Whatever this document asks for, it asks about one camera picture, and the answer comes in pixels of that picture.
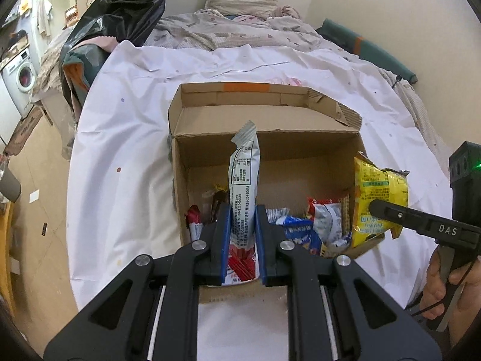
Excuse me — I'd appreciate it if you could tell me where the beige waffle blanket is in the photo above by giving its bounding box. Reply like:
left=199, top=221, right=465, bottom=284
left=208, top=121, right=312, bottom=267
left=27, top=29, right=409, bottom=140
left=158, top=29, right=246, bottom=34
left=379, top=68, right=463, bottom=166

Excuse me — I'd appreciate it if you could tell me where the pink cloth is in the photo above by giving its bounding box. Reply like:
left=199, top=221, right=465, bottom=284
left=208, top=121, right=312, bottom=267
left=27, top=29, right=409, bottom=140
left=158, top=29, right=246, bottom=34
left=81, top=37, right=119, bottom=51

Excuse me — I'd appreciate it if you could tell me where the black garbage bag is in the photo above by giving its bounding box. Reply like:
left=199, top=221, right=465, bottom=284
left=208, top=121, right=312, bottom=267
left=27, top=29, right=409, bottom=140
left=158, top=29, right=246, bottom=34
left=60, top=0, right=168, bottom=117

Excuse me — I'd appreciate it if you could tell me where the yellow snack bag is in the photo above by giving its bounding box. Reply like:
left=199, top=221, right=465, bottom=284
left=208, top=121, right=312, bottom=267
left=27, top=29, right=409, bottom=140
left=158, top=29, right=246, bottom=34
left=351, top=151, right=410, bottom=249

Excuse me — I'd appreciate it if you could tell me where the small red white snack packet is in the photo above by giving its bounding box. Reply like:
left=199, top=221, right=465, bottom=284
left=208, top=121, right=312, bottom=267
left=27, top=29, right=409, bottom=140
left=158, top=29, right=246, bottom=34
left=306, top=196, right=352, bottom=251

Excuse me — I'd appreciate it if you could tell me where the beige patterned cloth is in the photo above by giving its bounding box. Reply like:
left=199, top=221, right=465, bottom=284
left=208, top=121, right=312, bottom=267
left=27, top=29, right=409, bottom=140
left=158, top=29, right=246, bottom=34
left=30, top=32, right=81, bottom=102

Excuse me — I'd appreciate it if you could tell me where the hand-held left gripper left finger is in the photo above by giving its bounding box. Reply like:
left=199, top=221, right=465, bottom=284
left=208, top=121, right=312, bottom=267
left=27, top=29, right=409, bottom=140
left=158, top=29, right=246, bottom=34
left=43, top=203, right=231, bottom=361

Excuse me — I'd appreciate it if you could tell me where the blue white snack packet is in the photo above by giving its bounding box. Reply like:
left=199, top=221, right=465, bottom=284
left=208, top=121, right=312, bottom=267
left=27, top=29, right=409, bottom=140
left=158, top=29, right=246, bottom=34
left=266, top=207, right=327, bottom=258

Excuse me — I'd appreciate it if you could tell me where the thin black cord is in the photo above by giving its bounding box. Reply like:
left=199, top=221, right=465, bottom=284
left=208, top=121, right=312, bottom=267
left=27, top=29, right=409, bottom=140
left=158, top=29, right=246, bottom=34
left=408, top=263, right=474, bottom=318

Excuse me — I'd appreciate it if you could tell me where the white washing machine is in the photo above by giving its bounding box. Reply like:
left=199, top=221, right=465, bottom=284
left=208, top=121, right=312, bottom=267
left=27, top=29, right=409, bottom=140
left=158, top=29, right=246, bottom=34
left=0, top=47, right=40, bottom=117

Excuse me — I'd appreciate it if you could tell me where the grey trash bin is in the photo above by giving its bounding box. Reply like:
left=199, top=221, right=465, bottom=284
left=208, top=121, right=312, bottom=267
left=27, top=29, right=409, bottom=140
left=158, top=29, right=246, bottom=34
left=0, top=167, right=22, bottom=202

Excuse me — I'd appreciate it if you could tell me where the rice cake packet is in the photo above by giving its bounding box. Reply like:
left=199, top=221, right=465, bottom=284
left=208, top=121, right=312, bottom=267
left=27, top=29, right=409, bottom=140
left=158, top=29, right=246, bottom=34
left=185, top=205, right=204, bottom=240

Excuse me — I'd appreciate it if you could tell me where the cardboard box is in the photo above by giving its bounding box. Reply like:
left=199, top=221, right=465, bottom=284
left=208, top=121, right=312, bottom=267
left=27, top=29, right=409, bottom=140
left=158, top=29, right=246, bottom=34
left=167, top=82, right=388, bottom=304

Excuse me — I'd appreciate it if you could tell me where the floral grey duvet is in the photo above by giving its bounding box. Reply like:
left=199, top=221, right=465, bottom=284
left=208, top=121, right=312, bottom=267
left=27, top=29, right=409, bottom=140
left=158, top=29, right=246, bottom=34
left=145, top=5, right=357, bottom=51

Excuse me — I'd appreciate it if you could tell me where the yellow table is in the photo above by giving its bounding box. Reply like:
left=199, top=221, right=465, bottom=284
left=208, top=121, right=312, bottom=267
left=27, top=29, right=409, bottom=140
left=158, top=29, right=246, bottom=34
left=0, top=201, right=17, bottom=316

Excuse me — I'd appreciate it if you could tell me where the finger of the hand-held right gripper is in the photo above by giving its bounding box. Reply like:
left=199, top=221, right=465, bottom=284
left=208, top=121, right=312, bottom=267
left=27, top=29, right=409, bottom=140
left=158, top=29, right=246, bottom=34
left=368, top=199, right=472, bottom=243

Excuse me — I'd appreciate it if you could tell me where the brown door mat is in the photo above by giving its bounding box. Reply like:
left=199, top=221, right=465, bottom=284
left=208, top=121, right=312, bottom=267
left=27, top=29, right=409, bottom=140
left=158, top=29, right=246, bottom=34
left=4, top=105, right=44, bottom=155

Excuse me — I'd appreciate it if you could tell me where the white bed sheet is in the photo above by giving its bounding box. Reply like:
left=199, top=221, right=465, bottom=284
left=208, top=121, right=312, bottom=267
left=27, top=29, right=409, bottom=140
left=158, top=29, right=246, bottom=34
left=66, top=39, right=457, bottom=309

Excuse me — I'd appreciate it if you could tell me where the person's right hand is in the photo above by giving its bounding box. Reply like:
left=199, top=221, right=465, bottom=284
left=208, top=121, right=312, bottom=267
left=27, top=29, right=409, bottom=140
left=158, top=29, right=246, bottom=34
left=419, top=250, right=470, bottom=318

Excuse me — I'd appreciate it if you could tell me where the green rolled mat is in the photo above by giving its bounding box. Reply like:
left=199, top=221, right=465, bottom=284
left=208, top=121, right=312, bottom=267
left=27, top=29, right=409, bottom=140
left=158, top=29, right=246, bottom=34
left=316, top=18, right=418, bottom=85

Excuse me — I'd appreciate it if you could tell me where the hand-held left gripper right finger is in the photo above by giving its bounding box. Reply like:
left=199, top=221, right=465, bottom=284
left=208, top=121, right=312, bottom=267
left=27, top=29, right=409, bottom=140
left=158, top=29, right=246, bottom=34
left=256, top=205, right=442, bottom=361

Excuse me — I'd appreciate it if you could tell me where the hanging white towel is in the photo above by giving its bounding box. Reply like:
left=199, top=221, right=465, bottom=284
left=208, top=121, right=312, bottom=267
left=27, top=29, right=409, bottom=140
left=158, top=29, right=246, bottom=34
left=37, top=0, right=53, bottom=36

